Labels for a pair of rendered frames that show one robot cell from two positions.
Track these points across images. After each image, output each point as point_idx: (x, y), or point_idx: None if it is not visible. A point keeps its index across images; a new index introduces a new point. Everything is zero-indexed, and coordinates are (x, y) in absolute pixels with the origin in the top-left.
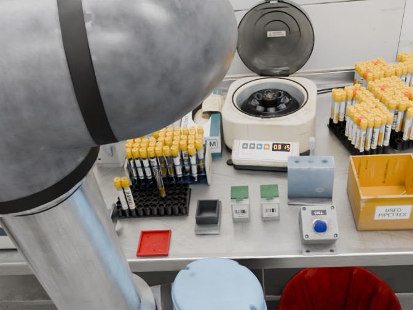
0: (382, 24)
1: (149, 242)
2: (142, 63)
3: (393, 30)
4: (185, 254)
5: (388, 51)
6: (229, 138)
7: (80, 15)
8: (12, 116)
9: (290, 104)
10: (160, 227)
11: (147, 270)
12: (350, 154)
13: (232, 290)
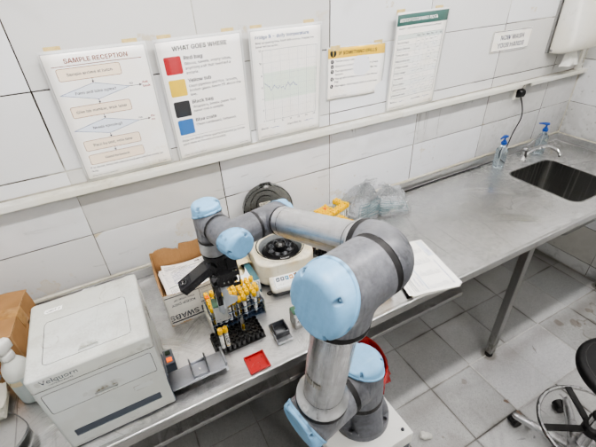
0: (319, 185)
1: (253, 363)
2: (411, 265)
3: (325, 187)
4: (281, 360)
5: (325, 199)
6: (264, 278)
7: (396, 255)
8: (382, 297)
9: (294, 246)
10: (253, 351)
11: (259, 381)
12: None
13: (367, 356)
